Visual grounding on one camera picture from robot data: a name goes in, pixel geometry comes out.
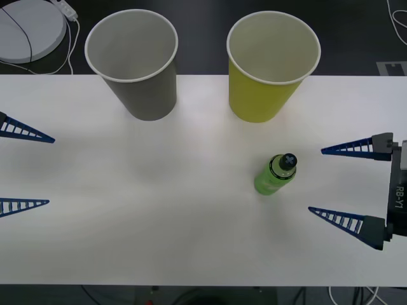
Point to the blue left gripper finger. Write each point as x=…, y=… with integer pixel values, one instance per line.
x=22, y=130
x=19, y=203

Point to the green plastic bottle black cap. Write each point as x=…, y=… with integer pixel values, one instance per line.
x=270, y=181

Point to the white round base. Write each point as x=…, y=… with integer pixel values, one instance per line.
x=41, y=28

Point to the white power strip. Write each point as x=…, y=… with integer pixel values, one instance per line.
x=67, y=9

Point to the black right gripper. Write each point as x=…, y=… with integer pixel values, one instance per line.
x=399, y=203

